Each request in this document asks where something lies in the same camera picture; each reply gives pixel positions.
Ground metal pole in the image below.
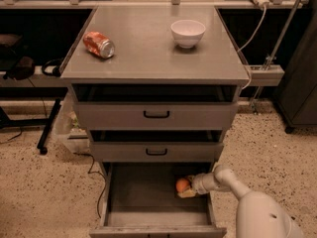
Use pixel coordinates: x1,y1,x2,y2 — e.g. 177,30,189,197
250,0,301,111

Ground black stand leg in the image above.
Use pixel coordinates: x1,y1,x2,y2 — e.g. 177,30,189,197
37,99,61,155

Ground dark bag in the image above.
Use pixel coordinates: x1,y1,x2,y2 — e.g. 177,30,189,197
0,33,36,81

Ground white power cable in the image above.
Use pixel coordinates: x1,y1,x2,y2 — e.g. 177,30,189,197
236,4,267,91

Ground black headphones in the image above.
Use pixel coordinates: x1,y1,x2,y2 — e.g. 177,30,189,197
42,59,63,77

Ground grey top drawer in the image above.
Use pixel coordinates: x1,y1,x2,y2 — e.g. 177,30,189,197
73,84,238,131

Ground clear plastic bin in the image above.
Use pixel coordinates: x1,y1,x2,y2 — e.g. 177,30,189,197
53,92,89,154

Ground orange fruit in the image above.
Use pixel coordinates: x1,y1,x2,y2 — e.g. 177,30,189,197
175,178,190,192

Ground red soda can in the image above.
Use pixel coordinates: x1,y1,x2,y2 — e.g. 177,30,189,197
83,32,115,59

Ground grey middle drawer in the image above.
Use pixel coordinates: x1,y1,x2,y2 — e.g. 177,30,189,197
90,130,224,163

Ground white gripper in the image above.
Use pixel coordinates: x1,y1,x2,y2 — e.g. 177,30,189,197
177,174,211,198

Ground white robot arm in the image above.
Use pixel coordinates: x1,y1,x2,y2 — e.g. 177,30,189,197
175,165,304,238

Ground grey drawer cabinet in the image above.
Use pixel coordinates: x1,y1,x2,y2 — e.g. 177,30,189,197
59,5,251,238

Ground white ceramic bowl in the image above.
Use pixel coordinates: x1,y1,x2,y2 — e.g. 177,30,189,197
170,20,206,49

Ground black floor cable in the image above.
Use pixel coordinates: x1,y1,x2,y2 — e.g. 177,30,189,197
73,152,107,219

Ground grey open bottom drawer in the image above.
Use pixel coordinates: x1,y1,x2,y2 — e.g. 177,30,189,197
90,163,226,238

